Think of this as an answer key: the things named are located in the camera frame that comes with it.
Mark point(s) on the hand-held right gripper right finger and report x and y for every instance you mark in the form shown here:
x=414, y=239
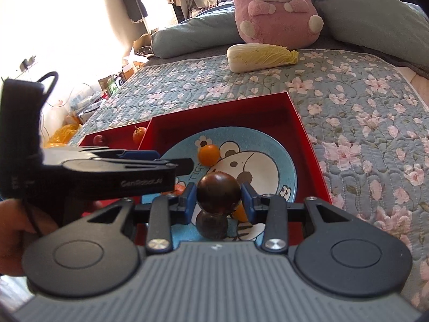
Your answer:
x=247, y=204

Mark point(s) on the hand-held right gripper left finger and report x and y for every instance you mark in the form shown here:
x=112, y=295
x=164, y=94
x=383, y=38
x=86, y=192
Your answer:
x=189, y=204

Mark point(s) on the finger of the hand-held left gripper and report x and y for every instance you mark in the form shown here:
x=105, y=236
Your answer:
x=182, y=166
x=140, y=154

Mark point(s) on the round orange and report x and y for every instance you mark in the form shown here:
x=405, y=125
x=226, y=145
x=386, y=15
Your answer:
x=180, y=190
x=209, y=154
x=239, y=214

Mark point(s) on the dark purple tomato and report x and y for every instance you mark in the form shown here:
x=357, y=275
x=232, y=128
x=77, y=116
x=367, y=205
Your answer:
x=211, y=226
x=218, y=191

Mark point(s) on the red box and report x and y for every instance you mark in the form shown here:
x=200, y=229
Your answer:
x=114, y=139
x=301, y=134

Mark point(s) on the blue cartoon plate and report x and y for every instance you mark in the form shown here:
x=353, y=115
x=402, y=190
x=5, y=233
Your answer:
x=261, y=161

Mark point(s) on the person's left hand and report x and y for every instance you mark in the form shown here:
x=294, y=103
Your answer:
x=16, y=234

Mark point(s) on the orange with stem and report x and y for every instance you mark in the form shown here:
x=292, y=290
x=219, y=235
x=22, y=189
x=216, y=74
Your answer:
x=139, y=135

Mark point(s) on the small red apple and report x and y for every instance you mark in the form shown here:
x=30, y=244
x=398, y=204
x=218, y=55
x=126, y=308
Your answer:
x=98, y=139

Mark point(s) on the yellow plastic bag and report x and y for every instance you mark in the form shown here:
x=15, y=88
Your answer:
x=62, y=136

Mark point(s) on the green and white carton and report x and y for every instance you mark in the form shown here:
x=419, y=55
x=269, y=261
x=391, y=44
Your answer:
x=112, y=85

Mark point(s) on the clear plastic container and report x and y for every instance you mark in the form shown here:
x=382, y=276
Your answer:
x=83, y=102

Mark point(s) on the napa cabbage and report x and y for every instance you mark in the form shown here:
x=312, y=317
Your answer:
x=258, y=58

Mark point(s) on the floral quilt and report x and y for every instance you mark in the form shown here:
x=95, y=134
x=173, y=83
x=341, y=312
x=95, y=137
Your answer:
x=352, y=124

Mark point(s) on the black charger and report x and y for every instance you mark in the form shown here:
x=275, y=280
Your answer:
x=26, y=63

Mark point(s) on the pink plush toy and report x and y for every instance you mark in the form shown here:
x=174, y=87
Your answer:
x=278, y=10

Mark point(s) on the grey-green pillow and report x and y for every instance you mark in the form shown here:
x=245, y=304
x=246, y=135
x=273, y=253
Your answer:
x=362, y=16

